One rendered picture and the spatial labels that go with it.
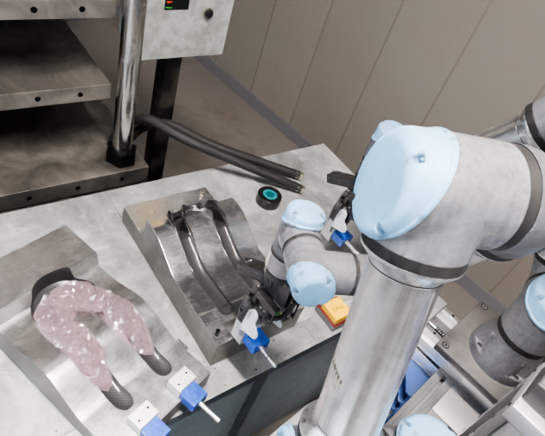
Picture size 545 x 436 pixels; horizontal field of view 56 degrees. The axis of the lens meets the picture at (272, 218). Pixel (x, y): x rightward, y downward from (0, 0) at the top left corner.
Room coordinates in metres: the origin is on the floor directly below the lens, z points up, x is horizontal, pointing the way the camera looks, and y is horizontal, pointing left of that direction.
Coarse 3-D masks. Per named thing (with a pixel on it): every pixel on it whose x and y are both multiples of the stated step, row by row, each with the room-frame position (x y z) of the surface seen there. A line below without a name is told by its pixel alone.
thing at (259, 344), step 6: (258, 318) 0.71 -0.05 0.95; (234, 324) 0.69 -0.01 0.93; (258, 324) 0.70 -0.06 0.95; (234, 330) 0.68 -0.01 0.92; (258, 330) 0.69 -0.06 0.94; (234, 336) 0.68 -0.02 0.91; (246, 336) 0.67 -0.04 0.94; (258, 336) 0.68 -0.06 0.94; (264, 336) 0.68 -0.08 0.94; (240, 342) 0.67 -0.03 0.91; (246, 342) 0.66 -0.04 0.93; (252, 342) 0.65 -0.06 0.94; (258, 342) 0.66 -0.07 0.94; (264, 342) 0.67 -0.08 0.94; (252, 348) 0.65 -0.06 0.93; (258, 348) 0.65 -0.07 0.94; (264, 348) 0.66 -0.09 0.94; (264, 354) 0.64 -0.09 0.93; (270, 360) 0.63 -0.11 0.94; (276, 366) 0.62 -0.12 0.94
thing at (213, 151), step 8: (208, 144) 1.31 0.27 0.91; (208, 152) 1.29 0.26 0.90; (216, 152) 1.30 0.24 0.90; (224, 152) 1.32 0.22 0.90; (224, 160) 1.30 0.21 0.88; (232, 160) 1.31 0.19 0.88; (240, 160) 1.33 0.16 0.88; (240, 168) 1.32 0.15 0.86; (248, 168) 1.33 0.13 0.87; (256, 168) 1.34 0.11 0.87; (264, 176) 1.34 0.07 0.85; (272, 176) 1.35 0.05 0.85; (280, 176) 1.37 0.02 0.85; (280, 184) 1.36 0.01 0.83; (288, 184) 1.36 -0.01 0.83; (296, 184) 1.38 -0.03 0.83
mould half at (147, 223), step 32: (192, 192) 1.13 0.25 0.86; (128, 224) 0.95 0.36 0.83; (160, 224) 0.89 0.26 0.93; (192, 224) 0.93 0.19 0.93; (160, 256) 0.83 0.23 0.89; (224, 256) 0.91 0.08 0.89; (256, 256) 0.96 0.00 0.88; (192, 288) 0.78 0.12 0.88; (224, 288) 0.81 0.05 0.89; (192, 320) 0.72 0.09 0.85; (224, 320) 0.72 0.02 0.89; (288, 320) 0.82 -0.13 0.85; (224, 352) 0.67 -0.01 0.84
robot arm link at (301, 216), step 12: (288, 204) 0.72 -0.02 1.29; (300, 204) 0.72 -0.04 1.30; (312, 204) 0.73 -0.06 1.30; (288, 216) 0.69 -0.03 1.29; (300, 216) 0.69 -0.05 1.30; (312, 216) 0.70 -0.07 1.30; (324, 216) 0.72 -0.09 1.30; (288, 228) 0.68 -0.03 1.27; (300, 228) 0.68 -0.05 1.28; (312, 228) 0.68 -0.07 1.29; (276, 240) 0.69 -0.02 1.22; (276, 252) 0.68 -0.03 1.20
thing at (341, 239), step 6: (324, 228) 1.11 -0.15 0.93; (324, 234) 1.11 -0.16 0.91; (330, 234) 1.10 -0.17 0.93; (336, 234) 1.09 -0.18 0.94; (342, 234) 1.09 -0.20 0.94; (348, 234) 1.10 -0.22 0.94; (336, 240) 1.08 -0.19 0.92; (342, 240) 1.07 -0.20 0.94; (348, 240) 1.09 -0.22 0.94; (342, 246) 1.08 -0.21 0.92; (348, 246) 1.08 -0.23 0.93; (354, 252) 1.06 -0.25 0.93
